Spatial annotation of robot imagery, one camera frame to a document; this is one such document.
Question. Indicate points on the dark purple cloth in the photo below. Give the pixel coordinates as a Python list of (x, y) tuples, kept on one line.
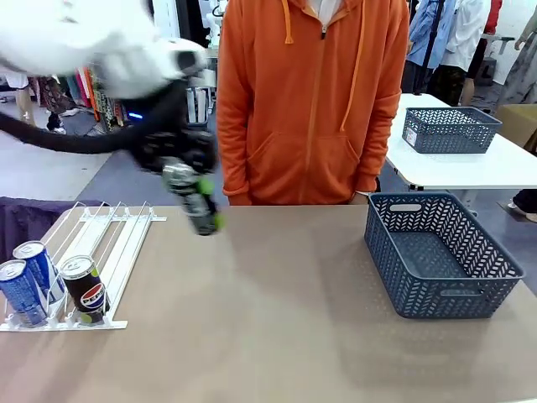
[(25, 222)]

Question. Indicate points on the person in orange hoodie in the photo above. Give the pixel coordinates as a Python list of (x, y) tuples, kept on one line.
[(310, 105)]

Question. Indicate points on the brown cardboard box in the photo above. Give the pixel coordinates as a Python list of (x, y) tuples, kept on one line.
[(520, 121)]

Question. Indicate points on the blue drink can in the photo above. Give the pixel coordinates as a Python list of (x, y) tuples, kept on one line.
[(19, 294), (40, 264)]

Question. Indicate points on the white side table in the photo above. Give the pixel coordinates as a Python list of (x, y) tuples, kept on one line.
[(461, 170)]

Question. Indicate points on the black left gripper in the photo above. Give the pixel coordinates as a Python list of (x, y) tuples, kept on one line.
[(176, 147)]

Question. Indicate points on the light blue shirt garment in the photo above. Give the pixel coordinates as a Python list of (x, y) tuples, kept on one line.
[(432, 33)]

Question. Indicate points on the foot with light shoe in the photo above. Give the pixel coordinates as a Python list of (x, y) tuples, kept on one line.
[(524, 205)]

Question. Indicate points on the black green drink can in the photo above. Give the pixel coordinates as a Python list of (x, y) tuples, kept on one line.
[(195, 210)]

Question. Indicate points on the brown patterned dress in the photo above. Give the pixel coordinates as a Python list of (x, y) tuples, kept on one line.
[(54, 94)]

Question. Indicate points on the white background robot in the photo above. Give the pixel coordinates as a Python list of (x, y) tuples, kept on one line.
[(214, 25)]

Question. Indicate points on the person right forearm orange sleeve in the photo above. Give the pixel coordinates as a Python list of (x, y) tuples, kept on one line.
[(233, 159)]

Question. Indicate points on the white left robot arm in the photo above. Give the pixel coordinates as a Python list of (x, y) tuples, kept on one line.
[(84, 33)]

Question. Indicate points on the mannequin legs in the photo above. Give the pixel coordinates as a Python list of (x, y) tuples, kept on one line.
[(26, 105)]

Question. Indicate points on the blue-grey plastic basket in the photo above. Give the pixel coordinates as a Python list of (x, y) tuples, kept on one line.
[(453, 138), (436, 300)]

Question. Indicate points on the person left forearm orange sleeve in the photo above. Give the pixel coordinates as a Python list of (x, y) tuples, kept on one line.
[(377, 147)]

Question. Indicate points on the black plastic stool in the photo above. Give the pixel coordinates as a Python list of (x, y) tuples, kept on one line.
[(488, 69)]

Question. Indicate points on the black Pepsi can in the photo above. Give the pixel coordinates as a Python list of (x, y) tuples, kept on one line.
[(86, 294)]

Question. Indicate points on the multicolour patterned garment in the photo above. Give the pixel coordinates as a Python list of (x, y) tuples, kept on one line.
[(105, 109)]

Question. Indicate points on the white hanging garment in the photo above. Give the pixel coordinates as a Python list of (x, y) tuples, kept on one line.
[(465, 33)]

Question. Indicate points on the dark patterned trousers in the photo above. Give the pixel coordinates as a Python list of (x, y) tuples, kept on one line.
[(451, 84)]

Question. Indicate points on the red hanging garment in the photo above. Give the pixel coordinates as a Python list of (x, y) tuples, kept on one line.
[(494, 14)]

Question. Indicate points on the person left hand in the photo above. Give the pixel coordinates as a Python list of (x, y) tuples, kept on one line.
[(363, 193)]

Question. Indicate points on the grey patterned dress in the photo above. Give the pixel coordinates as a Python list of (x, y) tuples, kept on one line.
[(524, 71)]

